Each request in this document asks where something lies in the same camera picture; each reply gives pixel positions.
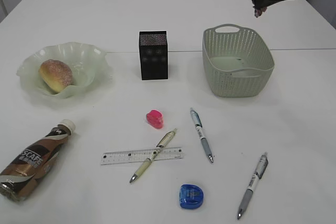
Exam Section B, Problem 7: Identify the paper ball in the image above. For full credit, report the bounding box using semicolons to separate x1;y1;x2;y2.
251;0;267;18

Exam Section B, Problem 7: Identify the pink eraser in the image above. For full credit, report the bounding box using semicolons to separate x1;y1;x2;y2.
146;110;164;129

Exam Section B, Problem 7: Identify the golden sugared bread roll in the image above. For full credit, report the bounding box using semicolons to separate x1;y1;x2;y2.
38;59;73;93

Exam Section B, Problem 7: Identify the brown Nescafe coffee bottle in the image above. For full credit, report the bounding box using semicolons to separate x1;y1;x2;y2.
1;119;76;201

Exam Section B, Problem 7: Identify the green plastic woven basket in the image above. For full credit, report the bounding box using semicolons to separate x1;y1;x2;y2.
202;24;275;98

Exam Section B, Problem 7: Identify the black square pen holder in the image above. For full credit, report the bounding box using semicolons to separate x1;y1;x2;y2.
139;31;169;80

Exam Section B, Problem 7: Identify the blue grey ballpoint pen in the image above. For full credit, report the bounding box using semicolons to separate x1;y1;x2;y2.
190;108;214;163

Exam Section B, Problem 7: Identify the grey white ballpoint pen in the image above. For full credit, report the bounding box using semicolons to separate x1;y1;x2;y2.
236;152;268;220

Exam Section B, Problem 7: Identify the cream green ballpoint pen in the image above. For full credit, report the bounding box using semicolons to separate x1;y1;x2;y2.
129;128;177;184

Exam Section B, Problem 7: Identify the pale green wavy glass plate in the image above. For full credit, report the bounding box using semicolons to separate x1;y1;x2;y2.
17;42;111;100

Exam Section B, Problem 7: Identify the blue correction tape dispenser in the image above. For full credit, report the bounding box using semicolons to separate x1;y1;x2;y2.
179;184;204;210

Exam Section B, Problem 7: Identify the clear plastic ruler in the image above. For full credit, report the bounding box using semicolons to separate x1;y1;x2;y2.
100;147;184;165

